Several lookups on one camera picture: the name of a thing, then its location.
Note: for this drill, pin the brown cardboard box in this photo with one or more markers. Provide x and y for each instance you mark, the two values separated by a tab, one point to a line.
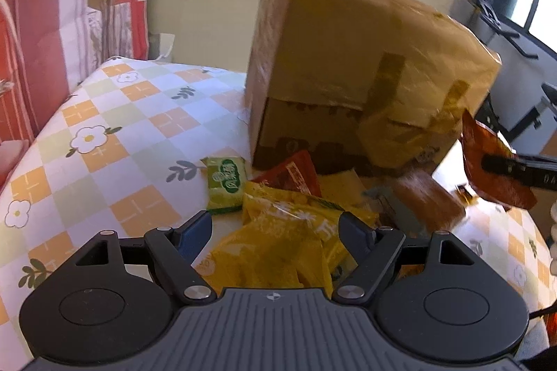
348	62

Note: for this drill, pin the red floral printed curtain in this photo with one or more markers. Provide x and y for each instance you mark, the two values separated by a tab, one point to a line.
56	5

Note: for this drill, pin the black exercise bike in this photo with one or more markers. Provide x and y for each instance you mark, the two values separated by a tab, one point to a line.
533	109

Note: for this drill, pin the dark orange snack packet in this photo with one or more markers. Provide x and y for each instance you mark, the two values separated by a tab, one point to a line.
487	144

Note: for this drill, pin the brown snack packet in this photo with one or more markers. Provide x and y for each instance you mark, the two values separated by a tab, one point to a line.
428	199

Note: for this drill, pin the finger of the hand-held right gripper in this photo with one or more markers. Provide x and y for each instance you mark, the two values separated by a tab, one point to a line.
509	164

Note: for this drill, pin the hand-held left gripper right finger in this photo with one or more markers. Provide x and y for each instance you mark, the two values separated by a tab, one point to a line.
351	232

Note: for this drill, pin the green snack packet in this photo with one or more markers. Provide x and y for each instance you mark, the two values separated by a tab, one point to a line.
224	184

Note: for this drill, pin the red snack packet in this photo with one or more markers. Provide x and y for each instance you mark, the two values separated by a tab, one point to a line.
291	176

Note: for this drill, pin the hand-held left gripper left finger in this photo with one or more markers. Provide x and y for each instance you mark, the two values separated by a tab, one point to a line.
198	229

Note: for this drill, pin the pale yellow snack packet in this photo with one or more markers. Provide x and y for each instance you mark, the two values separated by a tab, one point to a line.
341	184

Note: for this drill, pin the white wall socket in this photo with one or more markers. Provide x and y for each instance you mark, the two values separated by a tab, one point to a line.
164	46

